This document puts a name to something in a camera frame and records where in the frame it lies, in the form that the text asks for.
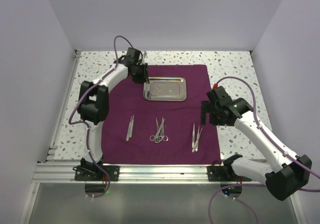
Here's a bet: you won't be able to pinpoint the aluminium rail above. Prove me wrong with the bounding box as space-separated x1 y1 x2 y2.
31 162 256 185
45 49 82 162

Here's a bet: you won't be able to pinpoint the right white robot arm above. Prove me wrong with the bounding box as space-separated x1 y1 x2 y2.
200 98 312 201

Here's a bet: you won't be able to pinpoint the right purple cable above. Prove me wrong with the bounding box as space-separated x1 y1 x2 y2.
208 76 320 224

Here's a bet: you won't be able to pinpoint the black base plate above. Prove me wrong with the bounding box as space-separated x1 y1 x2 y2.
72 165 120 182
206 165 252 182

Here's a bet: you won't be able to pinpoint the steel tweezers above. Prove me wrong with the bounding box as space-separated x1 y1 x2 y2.
191 124 200 152
191 125 202 153

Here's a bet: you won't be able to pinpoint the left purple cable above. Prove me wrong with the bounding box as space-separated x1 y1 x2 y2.
67 35 135 199

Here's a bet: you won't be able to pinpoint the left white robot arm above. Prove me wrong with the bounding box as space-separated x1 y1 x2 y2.
76 62 149 181

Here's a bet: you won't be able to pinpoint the purple cable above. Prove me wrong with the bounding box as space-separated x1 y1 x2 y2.
208 76 320 224
67 35 135 199

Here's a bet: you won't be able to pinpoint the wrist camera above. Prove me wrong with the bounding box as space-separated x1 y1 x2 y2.
206 86 233 110
124 47 144 65

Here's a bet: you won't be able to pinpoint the aluminium left side rail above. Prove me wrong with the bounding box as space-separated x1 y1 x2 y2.
45 49 82 162

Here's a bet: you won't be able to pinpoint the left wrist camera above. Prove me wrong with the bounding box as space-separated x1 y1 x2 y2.
124 47 144 65

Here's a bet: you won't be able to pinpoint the stainless steel instrument tray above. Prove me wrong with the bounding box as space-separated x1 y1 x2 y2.
142 77 187 102

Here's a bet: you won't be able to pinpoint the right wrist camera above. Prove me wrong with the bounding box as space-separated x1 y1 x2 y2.
206 86 233 110

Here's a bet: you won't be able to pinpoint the aluminium front rail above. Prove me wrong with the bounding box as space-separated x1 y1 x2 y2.
31 162 256 185

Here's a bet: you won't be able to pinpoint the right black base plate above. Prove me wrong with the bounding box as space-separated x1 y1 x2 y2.
206 165 252 182

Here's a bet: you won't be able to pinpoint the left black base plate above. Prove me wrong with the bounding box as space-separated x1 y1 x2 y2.
72 165 120 182

